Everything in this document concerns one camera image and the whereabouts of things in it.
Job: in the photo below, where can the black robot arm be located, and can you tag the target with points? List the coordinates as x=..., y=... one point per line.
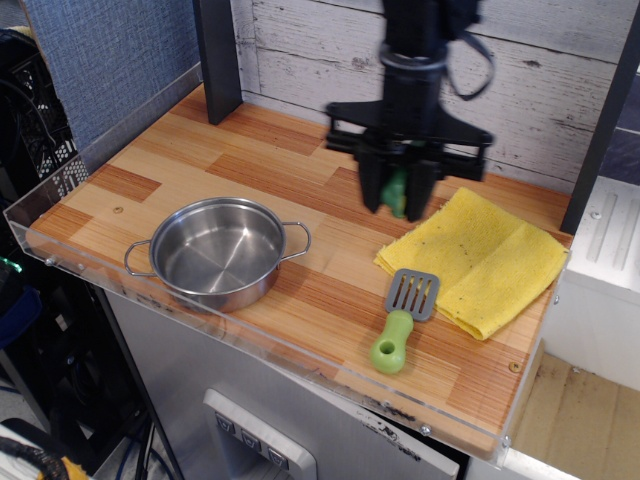
x=425, y=29

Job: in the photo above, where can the yellow folded towel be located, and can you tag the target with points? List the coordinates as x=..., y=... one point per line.
x=490, y=263

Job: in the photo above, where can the clear acrylic table guard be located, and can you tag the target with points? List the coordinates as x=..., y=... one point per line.
x=297, y=360

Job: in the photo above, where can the black plastic crate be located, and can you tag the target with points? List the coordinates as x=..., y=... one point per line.
x=35, y=134

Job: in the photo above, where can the green toy pepper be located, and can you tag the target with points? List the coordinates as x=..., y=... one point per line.
x=393, y=193

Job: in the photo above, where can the grey spatula with green handle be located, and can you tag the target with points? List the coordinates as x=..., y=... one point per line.
x=411, y=298

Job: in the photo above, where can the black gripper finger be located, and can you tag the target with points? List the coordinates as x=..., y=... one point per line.
x=375, y=181
x=422, y=177

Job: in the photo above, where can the dark grey post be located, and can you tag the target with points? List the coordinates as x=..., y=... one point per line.
x=218, y=57
x=616, y=97

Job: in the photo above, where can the dark grey left post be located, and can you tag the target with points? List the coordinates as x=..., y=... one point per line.
x=218, y=57

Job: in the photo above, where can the small stainless steel pot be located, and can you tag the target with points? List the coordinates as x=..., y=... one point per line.
x=220, y=253

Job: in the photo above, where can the white toy sink unit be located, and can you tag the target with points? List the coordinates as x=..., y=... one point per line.
x=593, y=321

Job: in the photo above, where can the dark grey right post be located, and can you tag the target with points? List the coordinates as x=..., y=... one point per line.
x=616, y=97

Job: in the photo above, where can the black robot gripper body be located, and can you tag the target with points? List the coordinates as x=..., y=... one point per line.
x=408, y=120

